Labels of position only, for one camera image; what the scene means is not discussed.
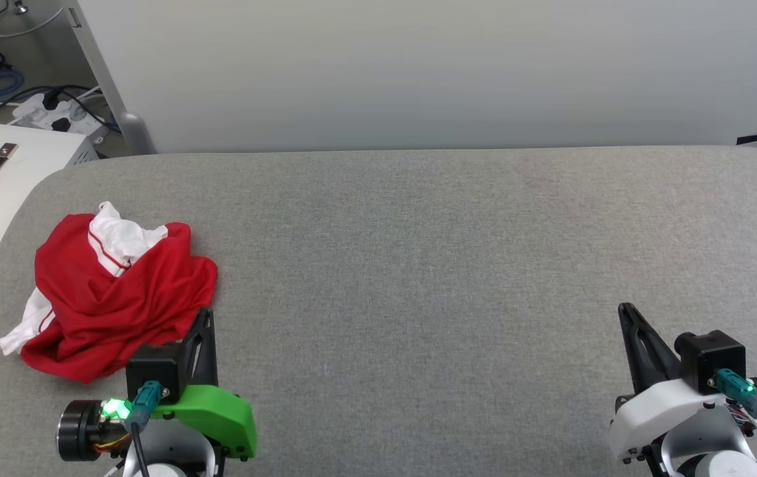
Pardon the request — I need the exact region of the white equipment box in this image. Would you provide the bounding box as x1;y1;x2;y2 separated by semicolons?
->
0;121;99;303

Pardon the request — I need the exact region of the white power strip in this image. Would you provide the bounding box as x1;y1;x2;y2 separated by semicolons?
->
12;91;109;138

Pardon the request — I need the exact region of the red and white shirt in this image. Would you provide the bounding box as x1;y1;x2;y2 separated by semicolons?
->
0;201;219;385

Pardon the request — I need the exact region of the grey partition leg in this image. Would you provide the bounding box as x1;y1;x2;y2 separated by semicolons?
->
62;0;157;156

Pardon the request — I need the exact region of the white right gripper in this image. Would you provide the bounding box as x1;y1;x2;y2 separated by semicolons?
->
608;303;756;464

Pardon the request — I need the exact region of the left arm teal-plug black cable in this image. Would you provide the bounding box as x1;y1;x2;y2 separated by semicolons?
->
128;380;168;477

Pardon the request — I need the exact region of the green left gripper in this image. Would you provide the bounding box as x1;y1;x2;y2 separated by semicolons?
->
152;308;258;460

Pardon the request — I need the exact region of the white partition panel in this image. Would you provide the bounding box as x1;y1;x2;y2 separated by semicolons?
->
76;0;757;154

